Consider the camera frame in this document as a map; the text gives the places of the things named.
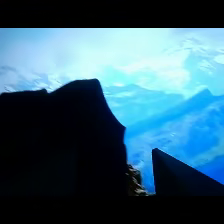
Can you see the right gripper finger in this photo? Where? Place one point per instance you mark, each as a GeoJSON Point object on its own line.
{"type": "Point", "coordinates": [176, 178]}

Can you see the red garment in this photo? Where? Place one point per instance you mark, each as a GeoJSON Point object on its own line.
{"type": "Point", "coordinates": [60, 140]}

